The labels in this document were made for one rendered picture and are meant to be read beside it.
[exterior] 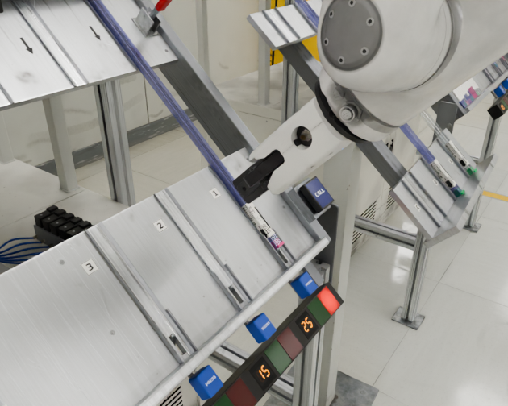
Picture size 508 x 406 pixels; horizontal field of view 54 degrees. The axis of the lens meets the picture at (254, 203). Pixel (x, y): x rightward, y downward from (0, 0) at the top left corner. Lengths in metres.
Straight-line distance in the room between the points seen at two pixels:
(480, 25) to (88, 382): 0.47
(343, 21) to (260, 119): 1.45
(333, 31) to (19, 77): 0.47
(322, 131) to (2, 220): 0.86
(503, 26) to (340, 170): 0.68
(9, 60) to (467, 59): 0.54
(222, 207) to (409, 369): 1.05
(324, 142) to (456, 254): 1.78
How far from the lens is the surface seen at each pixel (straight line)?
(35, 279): 0.57
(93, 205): 1.15
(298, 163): 0.45
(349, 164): 1.00
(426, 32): 0.33
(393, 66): 0.32
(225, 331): 0.61
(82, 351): 0.56
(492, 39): 0.38
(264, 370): 0.67
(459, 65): 0.38
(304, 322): 0.73
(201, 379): 0.59
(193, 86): 0.84
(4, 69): 0.71
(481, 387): 1.66
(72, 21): 0.80
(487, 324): 1.87
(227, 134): 0.81
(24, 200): 1.23
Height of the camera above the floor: 1.15
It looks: 29 degrees down
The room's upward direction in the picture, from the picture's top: straight up
